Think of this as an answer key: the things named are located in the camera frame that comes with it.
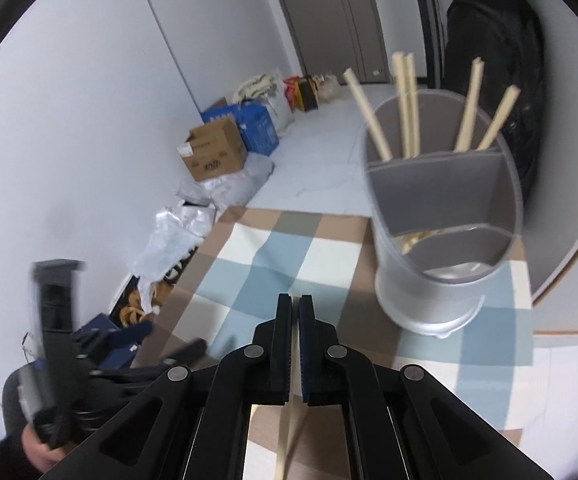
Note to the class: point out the dark door frame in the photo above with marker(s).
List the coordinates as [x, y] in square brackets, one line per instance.
[431, 20]

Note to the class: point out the tan sandals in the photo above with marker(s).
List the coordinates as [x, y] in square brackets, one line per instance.
[136, 310]

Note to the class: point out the black backpack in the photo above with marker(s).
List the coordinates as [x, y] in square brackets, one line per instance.
[504, 60]

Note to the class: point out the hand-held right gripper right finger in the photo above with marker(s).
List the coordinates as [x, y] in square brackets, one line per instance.
[305, 360]

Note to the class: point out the white cloth pile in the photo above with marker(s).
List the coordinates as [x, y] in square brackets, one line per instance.
[256, 86]

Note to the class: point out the yellow and black box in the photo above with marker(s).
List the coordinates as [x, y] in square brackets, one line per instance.
[308, 95]

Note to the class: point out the dark blue shoe box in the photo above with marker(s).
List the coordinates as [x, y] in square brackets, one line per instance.
[124, 356]

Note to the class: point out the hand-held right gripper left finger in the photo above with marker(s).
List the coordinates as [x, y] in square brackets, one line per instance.
[284, 360]

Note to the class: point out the checked tablecloth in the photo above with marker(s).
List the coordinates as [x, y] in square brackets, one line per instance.
[269, 260]

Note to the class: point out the person's left hand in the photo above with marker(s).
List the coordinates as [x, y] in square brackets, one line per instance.
[44, 455]

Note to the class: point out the grey door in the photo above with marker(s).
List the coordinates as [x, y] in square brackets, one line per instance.
[329, 20]

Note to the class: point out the white plastic bag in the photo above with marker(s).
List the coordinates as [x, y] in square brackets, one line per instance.
[329, 87]

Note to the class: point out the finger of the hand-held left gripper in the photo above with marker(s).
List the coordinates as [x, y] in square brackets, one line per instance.
[131, 332]
[179, 352]

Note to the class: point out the wooden chopstick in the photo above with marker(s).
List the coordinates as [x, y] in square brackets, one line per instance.
[499, 115]
[469, 105]
[369, 115]
[413, 110]
[401, 105]
[286, 440]

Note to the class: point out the flat cardboard box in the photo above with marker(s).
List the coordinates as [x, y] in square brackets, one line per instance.
[215, 106]

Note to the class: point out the grey utensil holder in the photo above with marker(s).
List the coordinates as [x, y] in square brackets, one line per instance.
[444, 185]

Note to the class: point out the brown cardboard box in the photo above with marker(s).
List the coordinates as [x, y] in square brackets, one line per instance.
[216, 150]

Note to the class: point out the crumpled silver plastic bag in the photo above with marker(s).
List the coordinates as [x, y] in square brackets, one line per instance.
[174, 232]

